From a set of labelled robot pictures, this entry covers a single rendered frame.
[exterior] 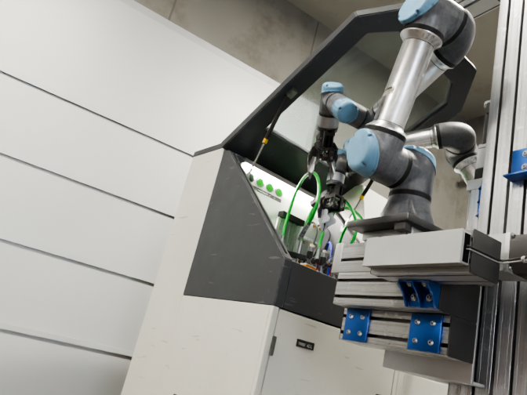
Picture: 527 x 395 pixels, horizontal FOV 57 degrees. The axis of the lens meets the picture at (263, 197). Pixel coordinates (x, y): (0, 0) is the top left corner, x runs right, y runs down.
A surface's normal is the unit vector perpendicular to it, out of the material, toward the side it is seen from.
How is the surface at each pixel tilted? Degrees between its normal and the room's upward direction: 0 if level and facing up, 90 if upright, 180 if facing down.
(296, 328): 90
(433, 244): 90
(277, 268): 90
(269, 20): 90
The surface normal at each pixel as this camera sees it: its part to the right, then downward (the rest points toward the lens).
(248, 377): -0.74, -0.37
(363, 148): -0.90, -0.22
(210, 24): 0.53, -0.15
